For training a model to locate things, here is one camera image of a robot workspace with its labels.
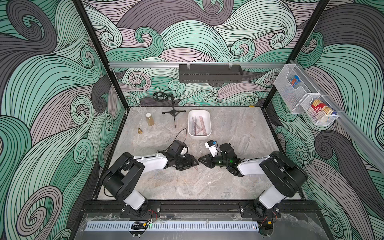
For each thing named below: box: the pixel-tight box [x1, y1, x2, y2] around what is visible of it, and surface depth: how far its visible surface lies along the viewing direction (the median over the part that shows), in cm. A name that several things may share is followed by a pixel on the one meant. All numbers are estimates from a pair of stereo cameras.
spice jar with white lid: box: [145, 112, 155, 127], surface depth 106 cm
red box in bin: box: [311, 99, 333, 115], surface depth 67 cm
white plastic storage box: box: [188, 109, 212, 140], surface depth 109 cm
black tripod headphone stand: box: [152, 91, 186, 129], surface depth 97 cm
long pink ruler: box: [199, 115, 208, 136], surface depth 109 cm
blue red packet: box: [290, 75, 301, 87], surface depth 85 cm
